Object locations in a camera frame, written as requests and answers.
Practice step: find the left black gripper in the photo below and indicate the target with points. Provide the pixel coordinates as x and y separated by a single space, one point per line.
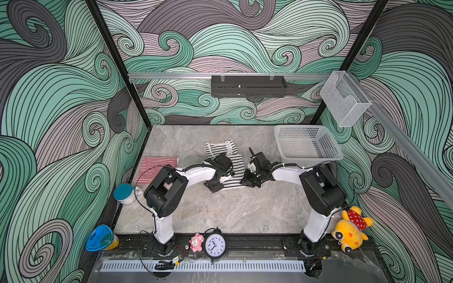
214 190

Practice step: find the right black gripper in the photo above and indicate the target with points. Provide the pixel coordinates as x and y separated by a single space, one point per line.
246 181

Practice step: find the black white striped tank top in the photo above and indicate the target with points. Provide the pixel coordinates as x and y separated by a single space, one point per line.
230 149

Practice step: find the red white striped tank top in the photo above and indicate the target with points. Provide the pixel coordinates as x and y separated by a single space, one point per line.
151 166

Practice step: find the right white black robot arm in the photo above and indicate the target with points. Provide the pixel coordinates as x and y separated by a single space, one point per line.
321 189

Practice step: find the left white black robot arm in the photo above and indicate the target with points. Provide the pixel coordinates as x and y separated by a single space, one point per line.
166 190

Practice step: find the white plastic laundry basket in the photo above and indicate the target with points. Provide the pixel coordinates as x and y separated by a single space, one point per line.
307 145

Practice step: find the black round alarm clock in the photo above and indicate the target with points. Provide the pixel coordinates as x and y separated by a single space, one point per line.
215 244

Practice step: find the pink plush toy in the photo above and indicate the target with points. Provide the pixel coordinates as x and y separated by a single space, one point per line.
196 242

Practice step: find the teal lid white cup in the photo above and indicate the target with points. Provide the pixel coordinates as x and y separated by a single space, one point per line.
126 194

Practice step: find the yellow plush toy red shirt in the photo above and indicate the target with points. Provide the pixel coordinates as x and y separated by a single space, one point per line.
349 230

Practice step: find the blue yellow plastic toy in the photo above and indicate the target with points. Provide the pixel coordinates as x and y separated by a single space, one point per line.
102 239

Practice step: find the black wall shelf tray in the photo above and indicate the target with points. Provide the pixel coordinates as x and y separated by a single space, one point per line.
250 87

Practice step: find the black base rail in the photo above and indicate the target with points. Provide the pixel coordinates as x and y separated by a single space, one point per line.
288 244

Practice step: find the clear acrylic wall holder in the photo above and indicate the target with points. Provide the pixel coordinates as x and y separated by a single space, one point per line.
345 98

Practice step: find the aluminium back wall rail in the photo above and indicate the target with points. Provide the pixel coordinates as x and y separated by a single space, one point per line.
206 76

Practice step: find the aluminium wall rail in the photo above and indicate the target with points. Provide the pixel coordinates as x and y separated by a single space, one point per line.
423 133
206 76

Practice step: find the aluminium right wall rail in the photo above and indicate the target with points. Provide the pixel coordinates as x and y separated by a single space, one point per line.
423 133

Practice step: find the white slotted cable duct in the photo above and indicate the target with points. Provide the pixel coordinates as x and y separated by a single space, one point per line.
231 265

